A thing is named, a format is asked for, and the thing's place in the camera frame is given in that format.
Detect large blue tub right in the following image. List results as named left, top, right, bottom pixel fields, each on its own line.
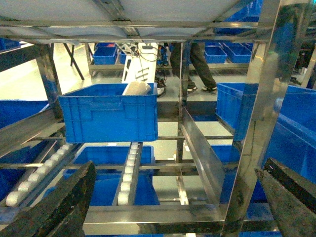
left=216, top=83, right=316, bottom=183

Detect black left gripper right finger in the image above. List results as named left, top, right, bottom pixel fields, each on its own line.
left=254, top=158, right=316, bottom=237

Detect white roller track left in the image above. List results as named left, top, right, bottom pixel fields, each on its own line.
left=5, top=143, right=73, bottom=207

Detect white roller track middle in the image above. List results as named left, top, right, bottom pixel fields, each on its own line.
left=116, top=142, right=143, bottom=206

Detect blue bin below rollers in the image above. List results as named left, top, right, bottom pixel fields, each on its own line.
left=73, top=146, right=160, bottom=206

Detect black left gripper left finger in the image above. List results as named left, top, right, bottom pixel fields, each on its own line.
left=0, top=161, right=96, bottom=237

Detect walking person dark trousers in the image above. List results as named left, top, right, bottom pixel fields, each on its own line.
left=170, top=42, right=217, bottom=92

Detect blue crate on rollers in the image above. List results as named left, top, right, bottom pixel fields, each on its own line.
left=59, top=83, right=158, bottom=144

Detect stainless steel shelf rack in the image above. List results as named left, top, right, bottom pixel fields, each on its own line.
left=0, top=0, right=316, bottom=237

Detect white roller track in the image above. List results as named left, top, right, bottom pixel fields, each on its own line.
left=116, top=142, right=143, bottom=206
left=5, top=143, right=73, bottom=207

